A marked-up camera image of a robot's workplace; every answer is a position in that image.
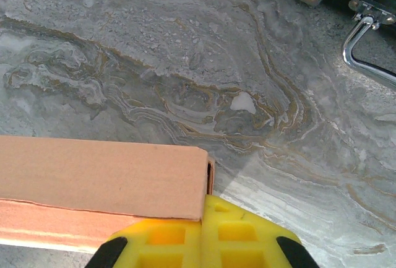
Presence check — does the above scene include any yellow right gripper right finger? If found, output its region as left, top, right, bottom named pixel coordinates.
left=201, top=193, right=320, bottom=268

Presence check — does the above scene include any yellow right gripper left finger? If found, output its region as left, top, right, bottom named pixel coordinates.
left=92, top=218, right=205, bottom=268

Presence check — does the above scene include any brown cardboard box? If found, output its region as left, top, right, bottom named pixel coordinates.
left=0, top=135, right=217, bottom=255

